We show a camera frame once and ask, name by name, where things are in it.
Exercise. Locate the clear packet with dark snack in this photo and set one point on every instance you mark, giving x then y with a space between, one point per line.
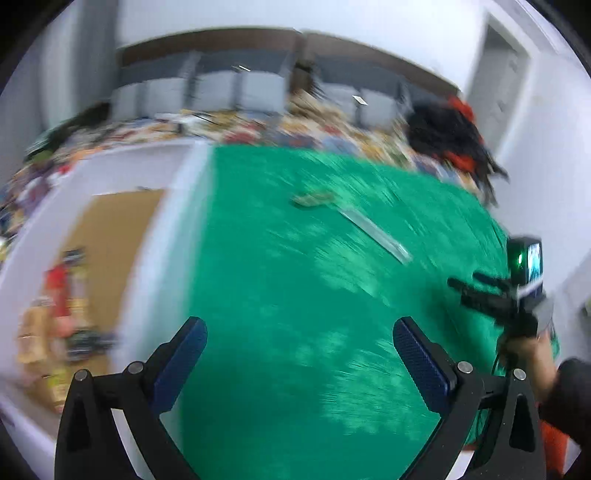
314 200

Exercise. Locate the person's right forearm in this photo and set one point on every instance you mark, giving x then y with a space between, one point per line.
549 374

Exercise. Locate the yellow snack packet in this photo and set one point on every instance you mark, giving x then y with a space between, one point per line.
56 387

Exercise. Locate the green patterned blanket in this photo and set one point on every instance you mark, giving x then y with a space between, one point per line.
300 300

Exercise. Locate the person's orange clothing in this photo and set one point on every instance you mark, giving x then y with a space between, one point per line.
554 450

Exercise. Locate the bread packet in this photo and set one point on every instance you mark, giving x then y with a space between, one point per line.
33 332

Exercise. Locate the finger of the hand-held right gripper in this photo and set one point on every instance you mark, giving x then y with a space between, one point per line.
482 301
491 280

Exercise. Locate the black and red bag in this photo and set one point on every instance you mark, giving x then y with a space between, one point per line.
443 134

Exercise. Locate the long clear snack packet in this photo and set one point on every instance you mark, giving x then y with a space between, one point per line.
376 235

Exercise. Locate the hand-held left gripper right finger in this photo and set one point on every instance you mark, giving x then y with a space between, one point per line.
420 362

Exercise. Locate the white door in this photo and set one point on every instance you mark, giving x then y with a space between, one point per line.
503 78

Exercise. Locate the grey pillow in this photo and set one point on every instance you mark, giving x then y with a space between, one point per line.
244 83
364 97
152 97

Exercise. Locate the orange garment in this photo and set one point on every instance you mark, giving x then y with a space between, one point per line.
464 110

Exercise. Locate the brown headboard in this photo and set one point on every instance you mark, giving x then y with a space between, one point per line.
369 50

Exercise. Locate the red snack packet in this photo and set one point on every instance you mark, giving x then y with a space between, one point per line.
57 288

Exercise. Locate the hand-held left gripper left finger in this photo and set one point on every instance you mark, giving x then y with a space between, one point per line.
182 360

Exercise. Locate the white cardboard box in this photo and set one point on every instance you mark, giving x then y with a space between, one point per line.
115 221

